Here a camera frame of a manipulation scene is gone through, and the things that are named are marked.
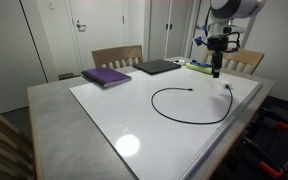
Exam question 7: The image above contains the light wooden chair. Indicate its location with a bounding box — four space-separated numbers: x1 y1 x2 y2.
202 46 265 76

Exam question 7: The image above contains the white whiteboard panel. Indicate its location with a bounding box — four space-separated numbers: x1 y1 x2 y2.
69 65 263 180

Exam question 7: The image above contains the brown wooden chair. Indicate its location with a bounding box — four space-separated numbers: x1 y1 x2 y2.
91 44 144 70

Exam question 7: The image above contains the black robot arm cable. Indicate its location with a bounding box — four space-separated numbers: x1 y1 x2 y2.
193 6 243 54

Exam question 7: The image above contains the purple notebook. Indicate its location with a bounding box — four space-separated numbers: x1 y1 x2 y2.
81 67 133 89

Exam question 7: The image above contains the orange clamp handle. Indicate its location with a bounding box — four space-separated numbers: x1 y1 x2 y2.
276 121 288 132
259 161 285 178

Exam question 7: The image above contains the blue folded cloth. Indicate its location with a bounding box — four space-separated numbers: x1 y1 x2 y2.
189 59 214 69

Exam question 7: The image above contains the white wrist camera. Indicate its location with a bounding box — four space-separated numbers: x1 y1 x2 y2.
222 25 246 35

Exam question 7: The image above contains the dark wooden slatted chair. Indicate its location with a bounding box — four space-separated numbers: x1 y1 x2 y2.
0 101 38 180

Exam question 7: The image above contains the black charger cable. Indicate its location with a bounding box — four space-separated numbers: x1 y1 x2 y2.
150 84 234 126

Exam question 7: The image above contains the white closet door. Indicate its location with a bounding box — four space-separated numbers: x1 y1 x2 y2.
165 0 193 59
149 0 169 62

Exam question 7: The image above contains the white charger power adapter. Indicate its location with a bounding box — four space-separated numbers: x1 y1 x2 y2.
219 79 233 90

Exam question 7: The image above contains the yellow green folded cloth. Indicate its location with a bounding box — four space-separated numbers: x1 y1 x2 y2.
185 62 214 76

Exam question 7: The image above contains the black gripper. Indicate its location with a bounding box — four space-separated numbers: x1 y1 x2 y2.
207 34 231 79

